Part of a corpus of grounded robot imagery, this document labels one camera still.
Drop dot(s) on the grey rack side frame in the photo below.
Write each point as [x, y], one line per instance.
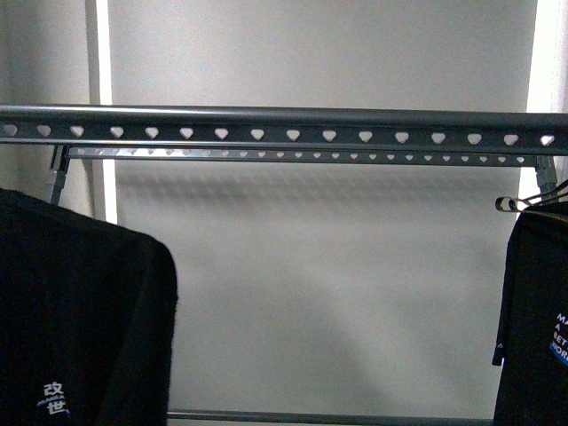
[58, 174]

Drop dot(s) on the grey perforated rack rail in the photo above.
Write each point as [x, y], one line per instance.
[295, 156]
[280, 128]

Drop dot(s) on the front grey perforated rack rail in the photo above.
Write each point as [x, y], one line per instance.
[280, 128]

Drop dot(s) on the black garment with Chinese print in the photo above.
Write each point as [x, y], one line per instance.
[87, 319]

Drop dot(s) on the lower grey rack crossbar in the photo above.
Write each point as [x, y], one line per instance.
[316, 419]

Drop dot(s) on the rear grey perforated rack rail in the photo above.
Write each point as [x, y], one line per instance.
[295, 156]

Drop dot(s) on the black garment with blue print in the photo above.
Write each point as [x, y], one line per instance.
[531, 343]

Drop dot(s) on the metal wire clothes hanger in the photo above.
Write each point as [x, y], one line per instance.
[518, 205]

